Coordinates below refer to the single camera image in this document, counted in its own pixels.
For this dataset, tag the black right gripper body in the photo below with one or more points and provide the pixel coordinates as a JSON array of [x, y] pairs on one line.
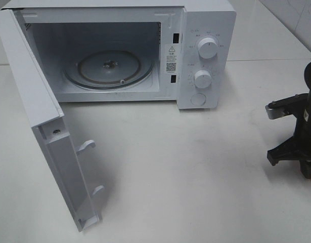
[[303, 125]]

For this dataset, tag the glass microwave turntable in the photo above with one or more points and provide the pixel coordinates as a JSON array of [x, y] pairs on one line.
[[105, 70]]

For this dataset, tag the white round knob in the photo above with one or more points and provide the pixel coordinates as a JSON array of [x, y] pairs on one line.
[[202, 79], [207, 47]]

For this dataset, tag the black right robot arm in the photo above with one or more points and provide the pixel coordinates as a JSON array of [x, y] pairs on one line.
[[307, 79]]

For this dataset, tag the white microwave door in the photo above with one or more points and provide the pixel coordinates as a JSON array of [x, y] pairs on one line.
[[46, 118]]

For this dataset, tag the white microwave oven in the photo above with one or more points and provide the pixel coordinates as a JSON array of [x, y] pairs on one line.
[[66, 31]]

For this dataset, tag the upper white round knob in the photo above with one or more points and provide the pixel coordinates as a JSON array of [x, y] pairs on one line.
[[207, 47]]

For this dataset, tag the lower white round knob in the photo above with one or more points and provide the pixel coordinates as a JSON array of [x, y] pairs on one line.
[[202, 79]]

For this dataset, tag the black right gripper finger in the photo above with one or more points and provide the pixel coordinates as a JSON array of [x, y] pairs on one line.
[[305, 168], [288, 150]]

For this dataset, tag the warning label with QR code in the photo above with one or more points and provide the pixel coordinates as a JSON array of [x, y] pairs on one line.
[[171, 57]]

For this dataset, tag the round white door button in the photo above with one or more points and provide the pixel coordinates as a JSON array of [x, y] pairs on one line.
[[198, 99]]

